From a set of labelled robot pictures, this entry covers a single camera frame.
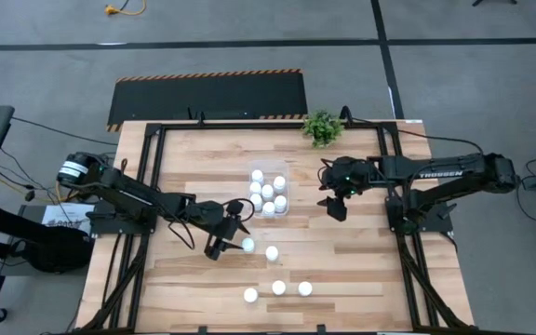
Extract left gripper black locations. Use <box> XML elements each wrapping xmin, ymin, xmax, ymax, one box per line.
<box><xmin>204</xmin><ymin>200</ymin><xmax>251</xmax><ymax>261</ymax></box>

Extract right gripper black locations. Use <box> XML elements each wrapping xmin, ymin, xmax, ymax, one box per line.
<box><xmin>316</xmin><ymin>156</ymin><xmax>371</xmax><ymax>223</ymax></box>

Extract clear plastic basket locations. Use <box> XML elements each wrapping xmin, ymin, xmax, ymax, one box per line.
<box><xmin>247</xmin><ymin>159</ymin><xmax>290</xmax><ymax>219</ymax></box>

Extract green potted plant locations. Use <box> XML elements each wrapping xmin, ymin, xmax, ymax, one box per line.
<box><xmin>301</xmin><ymin>110</ymin><xmax>346</xmax><ymax>150</ymax></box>

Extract black hazard-striped floor mat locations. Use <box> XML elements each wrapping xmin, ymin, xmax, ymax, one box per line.
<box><xmin>106</xmin><ymin>68</ymin><xmax>310</xmax><ymax>134</ymax></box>

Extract white printed paper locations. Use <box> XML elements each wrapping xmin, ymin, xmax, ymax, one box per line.
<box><xmin>41</xmin><ymin>203</ymin><xmax>96</xmax><ymax>235</ymax></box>

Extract black bag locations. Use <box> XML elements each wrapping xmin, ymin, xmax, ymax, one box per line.
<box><xmin>14</xmin><ymin>225</ymin><xmax>95</xmax><ymax>275</ymax></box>

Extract black desk crossbar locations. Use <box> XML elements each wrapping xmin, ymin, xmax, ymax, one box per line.
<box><xmin>0</xmin><ymin>199</ymin><xmax>87</xmax><ymax>248</ymax></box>

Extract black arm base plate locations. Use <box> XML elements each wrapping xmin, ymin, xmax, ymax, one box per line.
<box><xmin>85</xmin><ymin>199</ymin><xmax>158</xmax><ymax>236</ymax></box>
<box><xmin>385</xmin><ymin>194</ymin><xmax>456</xmax><ymax>234</ymax></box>

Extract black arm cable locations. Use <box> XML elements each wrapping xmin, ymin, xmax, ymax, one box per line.
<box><xmin>350</xmin><ymin>116</ymin><xmax>485</xmax><ymax>155</ymax></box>

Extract yellow extension cord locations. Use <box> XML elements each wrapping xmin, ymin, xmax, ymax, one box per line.
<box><xmin>103</xmin><ymin>0</ymin><xmax>148</xmax><ymax>18</ymax></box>

